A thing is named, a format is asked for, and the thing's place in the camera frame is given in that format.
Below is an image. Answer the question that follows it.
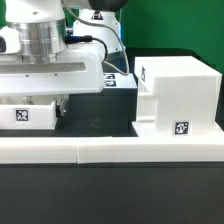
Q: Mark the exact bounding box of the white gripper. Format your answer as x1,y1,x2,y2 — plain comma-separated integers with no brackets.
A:
0,44,105,116

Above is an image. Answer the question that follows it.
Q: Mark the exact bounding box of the white front drawer box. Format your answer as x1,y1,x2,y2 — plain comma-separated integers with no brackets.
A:
0,97,57,130

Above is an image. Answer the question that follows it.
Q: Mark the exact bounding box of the white drawer cabinet frame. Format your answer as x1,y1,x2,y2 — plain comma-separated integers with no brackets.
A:
133,56,222,137

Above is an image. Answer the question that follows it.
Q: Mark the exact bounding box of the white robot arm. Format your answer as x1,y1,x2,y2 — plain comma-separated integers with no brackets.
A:
0,0,128,98

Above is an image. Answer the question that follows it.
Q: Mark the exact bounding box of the white fiducial marker sheet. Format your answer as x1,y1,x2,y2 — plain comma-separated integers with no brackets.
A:
104,73,137,89

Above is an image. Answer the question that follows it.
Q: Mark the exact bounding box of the white L-shaped border wall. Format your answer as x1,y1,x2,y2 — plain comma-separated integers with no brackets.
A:
0,135,224,164

